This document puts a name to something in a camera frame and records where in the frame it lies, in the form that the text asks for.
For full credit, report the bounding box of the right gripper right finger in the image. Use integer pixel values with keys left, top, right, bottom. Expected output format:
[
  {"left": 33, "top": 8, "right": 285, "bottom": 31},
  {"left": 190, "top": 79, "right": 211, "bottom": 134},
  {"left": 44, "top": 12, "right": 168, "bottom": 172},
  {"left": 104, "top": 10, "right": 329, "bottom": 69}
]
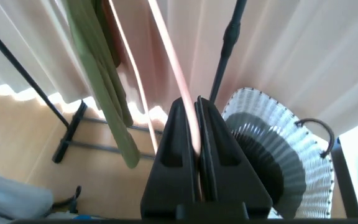
[{"left": 195, "top": 95, "right": 273, "bottom": 218}]

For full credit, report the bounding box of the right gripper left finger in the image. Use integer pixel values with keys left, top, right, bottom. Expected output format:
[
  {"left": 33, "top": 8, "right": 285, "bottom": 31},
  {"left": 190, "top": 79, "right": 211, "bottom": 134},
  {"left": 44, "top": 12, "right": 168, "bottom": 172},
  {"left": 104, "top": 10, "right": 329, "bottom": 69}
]
[{"left": 140, "top": 96, "right": 202, "bottom": 218}]

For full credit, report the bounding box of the green printed shirt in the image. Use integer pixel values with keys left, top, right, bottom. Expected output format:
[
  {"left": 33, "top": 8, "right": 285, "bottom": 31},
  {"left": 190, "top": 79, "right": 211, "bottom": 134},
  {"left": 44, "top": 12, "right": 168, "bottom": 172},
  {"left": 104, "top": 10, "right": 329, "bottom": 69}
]
[{"left": 62, "top": 0, "right": 141, "bottom": 169}]

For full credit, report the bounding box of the pink clothes hanger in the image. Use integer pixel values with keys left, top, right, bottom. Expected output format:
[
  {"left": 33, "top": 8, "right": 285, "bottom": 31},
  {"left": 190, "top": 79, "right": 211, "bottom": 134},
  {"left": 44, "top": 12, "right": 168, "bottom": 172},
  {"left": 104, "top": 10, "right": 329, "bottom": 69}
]
[{"left": 108, "top": 0, "right": 202, "bottom": 200}]

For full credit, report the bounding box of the white laundry basket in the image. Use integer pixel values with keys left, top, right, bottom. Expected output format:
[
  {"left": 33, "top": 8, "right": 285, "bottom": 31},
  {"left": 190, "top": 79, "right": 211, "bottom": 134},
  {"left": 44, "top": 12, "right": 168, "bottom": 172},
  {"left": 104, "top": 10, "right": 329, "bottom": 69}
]
[{"left": 221, "top": 86, "right": 336, "bottom": 219}]

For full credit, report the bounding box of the beige curtain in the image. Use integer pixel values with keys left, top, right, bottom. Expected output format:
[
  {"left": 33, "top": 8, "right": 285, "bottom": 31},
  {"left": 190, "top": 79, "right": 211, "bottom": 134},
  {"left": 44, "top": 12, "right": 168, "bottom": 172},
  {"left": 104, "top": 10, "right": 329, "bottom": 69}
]
[{"left": 0, "top": 0, "right": 358, "bottom": 138}]

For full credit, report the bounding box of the black cable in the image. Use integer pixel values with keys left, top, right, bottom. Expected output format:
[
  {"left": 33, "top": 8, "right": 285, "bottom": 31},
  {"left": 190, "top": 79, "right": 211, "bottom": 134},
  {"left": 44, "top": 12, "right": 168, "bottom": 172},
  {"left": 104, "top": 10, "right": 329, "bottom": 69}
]
[{"left": 44, "top": 185, "right": 83, "bottom": 215}]

